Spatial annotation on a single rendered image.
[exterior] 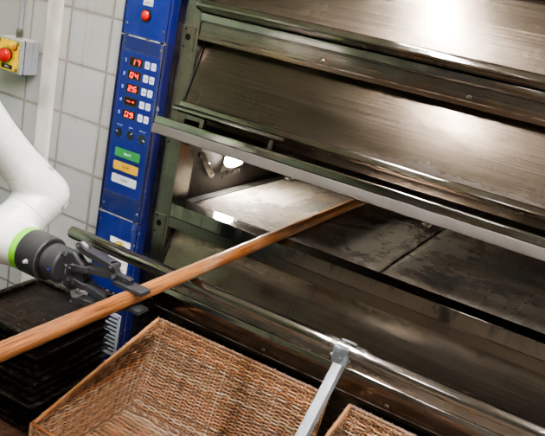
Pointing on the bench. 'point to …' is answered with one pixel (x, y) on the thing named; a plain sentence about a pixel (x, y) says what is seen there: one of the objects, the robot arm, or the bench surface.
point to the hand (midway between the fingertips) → (131, 296)
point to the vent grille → (112, 333)
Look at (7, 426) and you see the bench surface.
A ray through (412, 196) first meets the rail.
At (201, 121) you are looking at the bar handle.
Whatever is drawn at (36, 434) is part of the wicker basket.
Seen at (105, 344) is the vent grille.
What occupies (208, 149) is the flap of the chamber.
